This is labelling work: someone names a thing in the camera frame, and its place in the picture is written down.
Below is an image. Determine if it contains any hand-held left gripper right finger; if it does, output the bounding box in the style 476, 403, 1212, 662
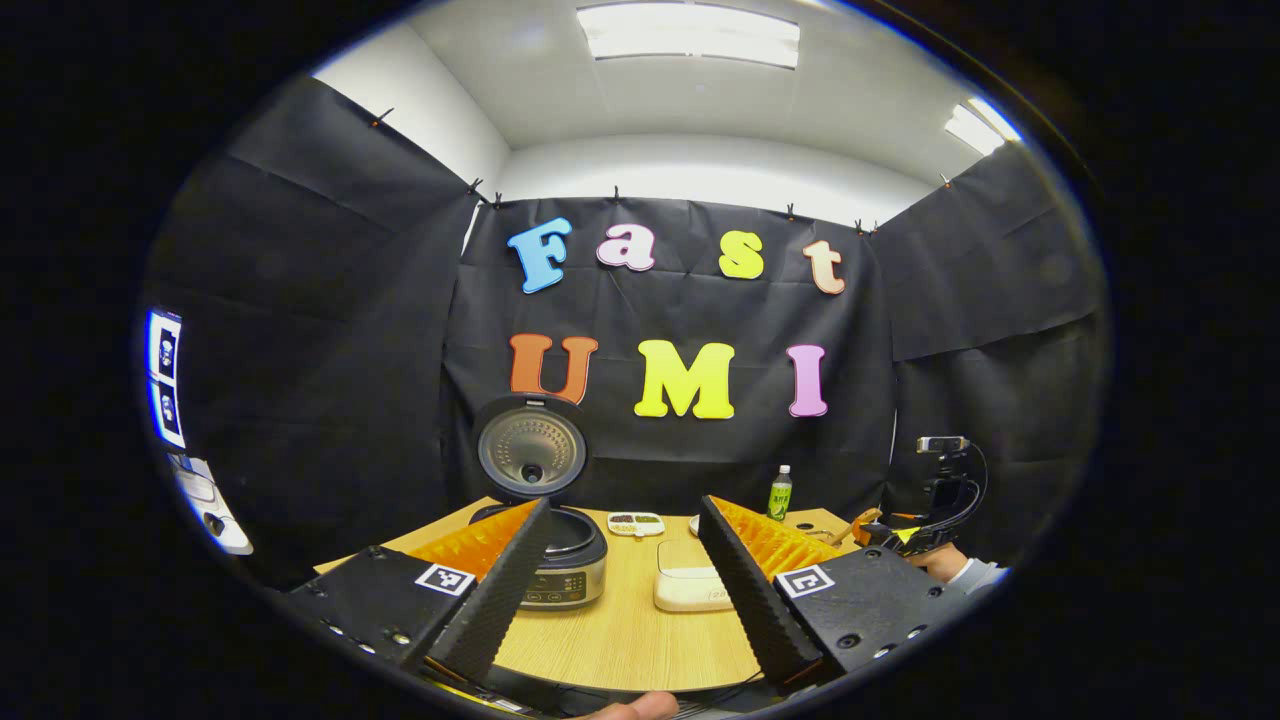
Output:
698, 495, 986, 696

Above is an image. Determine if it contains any black backdrop cloth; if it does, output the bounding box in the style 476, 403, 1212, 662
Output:
145, 75, 1111, 591

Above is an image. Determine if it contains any dark grey rice cooker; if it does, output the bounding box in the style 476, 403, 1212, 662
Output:
468, 393, 609, 611

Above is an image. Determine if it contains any white side desk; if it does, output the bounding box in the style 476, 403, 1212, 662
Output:
172, 455, 253, 557

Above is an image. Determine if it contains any computer monitor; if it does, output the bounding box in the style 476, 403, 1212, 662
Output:
147, 310, 187, 451

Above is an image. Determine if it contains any ceiling light panel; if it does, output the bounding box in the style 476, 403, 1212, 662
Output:
945, 97, 1023, 156
578, 3, 801, 69

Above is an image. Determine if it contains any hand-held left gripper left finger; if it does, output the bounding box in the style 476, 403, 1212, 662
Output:
280, 498, 554, 686

